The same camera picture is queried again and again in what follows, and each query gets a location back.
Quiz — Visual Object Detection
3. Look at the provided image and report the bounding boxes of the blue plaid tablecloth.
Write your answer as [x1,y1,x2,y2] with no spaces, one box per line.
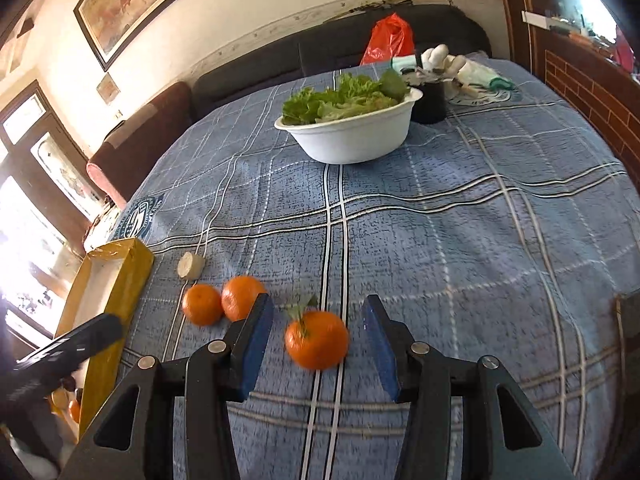
[116,60,639,479]

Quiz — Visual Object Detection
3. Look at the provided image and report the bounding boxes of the black cup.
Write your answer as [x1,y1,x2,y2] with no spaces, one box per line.
[411,81,447,125]

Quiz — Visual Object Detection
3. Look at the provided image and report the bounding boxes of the framed wall painting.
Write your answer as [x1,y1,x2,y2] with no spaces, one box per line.
[72,0,237,73]

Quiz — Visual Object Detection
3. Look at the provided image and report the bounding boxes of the green lettuce leaves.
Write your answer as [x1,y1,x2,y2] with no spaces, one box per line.
[282,68,410,126]

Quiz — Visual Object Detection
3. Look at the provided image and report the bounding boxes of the yellow cardboard tray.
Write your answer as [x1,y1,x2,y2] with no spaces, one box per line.
[54,238,154,440]

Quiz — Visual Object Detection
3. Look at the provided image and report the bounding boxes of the white bowl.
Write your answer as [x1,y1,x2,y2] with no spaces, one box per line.
[274,88,423,165]

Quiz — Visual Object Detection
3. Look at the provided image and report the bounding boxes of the black leather sofa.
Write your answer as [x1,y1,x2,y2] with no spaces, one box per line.
[192,4,492,118]

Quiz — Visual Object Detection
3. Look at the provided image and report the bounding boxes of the red plastic bag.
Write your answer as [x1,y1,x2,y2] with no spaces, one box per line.
[360,13,416,65]

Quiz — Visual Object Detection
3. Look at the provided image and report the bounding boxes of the small pale sugarcane piece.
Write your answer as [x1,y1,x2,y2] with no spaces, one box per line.
[177,252,206,281]

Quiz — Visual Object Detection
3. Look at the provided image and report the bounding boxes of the leafy orange mandarin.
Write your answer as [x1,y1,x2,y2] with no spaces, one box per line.
[284,295,349,370]

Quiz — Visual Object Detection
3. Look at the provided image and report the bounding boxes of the maroon armchair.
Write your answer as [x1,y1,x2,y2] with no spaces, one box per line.
[86,81,192,210]

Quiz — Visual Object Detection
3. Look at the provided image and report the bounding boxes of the wooden brick-pattern cabinet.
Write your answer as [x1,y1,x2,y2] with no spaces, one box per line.
[503,0,639,184]

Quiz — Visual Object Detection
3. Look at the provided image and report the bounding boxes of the white work gloves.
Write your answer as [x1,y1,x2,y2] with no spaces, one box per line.
[390,44,515,98]

